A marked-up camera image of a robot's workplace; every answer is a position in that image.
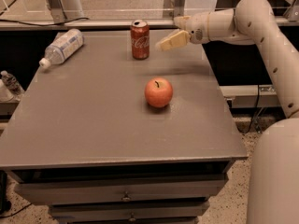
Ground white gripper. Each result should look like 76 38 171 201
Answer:
155 12 210 51

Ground red coke can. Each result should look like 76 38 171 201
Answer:
130 20 150 60

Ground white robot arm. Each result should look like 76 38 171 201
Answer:
156 0 299 224

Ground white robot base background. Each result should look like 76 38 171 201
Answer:
46 0 84 22

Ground red apple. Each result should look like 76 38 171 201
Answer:
144 77 173 108

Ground clear plastic water bottle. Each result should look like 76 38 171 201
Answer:
39 29 84 69

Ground grey drawer cabinet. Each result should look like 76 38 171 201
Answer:
0 31 247 224

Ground top grey drawer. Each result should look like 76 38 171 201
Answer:
15 175 227 205

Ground grey drawer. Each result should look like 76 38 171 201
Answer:
15 175 227 205
50 201 209 223

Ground small bottle at left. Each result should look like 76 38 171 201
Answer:
1 71 24 96

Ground lower grey drawer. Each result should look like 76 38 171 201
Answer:
50 201 209 223

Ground white object at left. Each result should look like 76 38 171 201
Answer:
0 79 14 102

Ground metal frame post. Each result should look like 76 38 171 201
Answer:
163 0 185 18

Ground grey wall rail box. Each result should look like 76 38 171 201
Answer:
221 85 280 108

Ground black cable at right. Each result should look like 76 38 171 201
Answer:
235 85 265 134

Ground black cable on rail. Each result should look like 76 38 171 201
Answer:
0 16 91 27

